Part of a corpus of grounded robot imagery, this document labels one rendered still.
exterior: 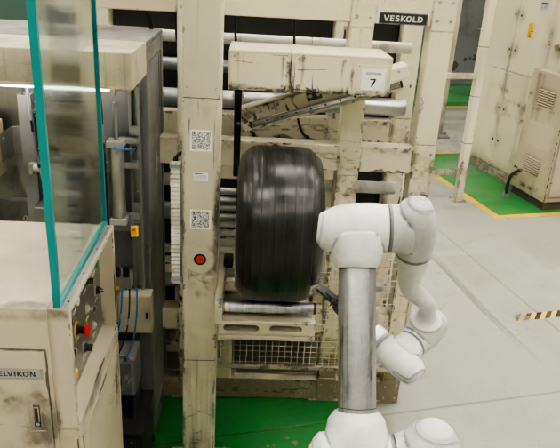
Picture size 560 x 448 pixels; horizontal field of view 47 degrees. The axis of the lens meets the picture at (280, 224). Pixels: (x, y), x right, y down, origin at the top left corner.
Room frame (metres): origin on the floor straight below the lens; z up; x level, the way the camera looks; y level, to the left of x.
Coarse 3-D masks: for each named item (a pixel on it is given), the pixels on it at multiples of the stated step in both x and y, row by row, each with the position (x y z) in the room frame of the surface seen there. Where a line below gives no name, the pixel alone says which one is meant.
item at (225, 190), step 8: (224, 184) 2.68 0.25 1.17; (232, 184) 2.68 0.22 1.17; (224, 192) 2.55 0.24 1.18; (232, 192) 2.56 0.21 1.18; (224, 200) 2.55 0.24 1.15; (232, 200) 2.55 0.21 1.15; (224, 208) 2.55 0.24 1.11; (232, 208) 2.56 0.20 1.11; (224, 216) 2.55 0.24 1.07; (232, 216) 2.55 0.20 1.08; (224, 224) 2.56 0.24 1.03; (232, 224) 2.56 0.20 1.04; (224, 232) 2.55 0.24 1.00; (232, 232) 2.55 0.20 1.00; (224, 240) 2.56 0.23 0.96; (232, 240) 2.56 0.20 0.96; (224, 248) 2.55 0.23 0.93; (232, 248) 2.55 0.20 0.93
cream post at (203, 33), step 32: (192, 0) 2.14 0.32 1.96; (224, 0) 2.26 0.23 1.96; (192, 32) 2.14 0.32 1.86; (192, 64) 2.14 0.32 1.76; (192, 96) 2.14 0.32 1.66; (192, 128) 2.14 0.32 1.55; (192, 160) 2.14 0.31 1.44; (192, 192) 2.14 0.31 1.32; (192, 256) 2.14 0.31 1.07; (192, 288) 2.14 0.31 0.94; (192, 320) 2.14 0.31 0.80; (192, 352) 2.14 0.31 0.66; (192, 384) 2.14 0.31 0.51; (192, 416) 2.14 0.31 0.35
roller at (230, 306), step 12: (228, 300) 2.10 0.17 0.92; (240, 300) 2.10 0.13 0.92; (252, 300) 2.11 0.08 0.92; (240, 312) 2.08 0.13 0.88; (252, 312) 2.08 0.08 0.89; (264, 312) 2.09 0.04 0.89; (276, 312) 2.09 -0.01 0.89; (288, 312) 2.09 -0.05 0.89; (300, 312) 2.09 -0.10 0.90; (312, 312) 2.09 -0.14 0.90
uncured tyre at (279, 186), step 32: (256, 160) 2.15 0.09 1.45; (288, 160) 2.16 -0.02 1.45; (320, 160) 2.25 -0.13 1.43; (256, 192) 2.03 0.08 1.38; (288, 192) 2.04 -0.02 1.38; (320, 192) 2.08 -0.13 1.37; (256, 224) 1.97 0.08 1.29; (288, 224) 1.98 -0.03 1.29; (256, 256) 1.95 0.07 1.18; (288, 256) 1.96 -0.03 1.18; (320, 256) 2.00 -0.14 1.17; (256, 288) 1.99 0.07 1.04; (288, 288) 1.99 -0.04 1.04
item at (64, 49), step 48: (48, 0) 1.51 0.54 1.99; (48, 48) 1.48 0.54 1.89; (96, 48) 1.93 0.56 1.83; (48, 96) 1.45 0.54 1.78; (96, 96) 1.91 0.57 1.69; (48, 144) 1.42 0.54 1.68; (96, 144) 1.88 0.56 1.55; (48, 192) 1.39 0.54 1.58; (96, 192) 1.85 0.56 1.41; (48, 240) 1.39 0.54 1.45; (96, 240) 1.79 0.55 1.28
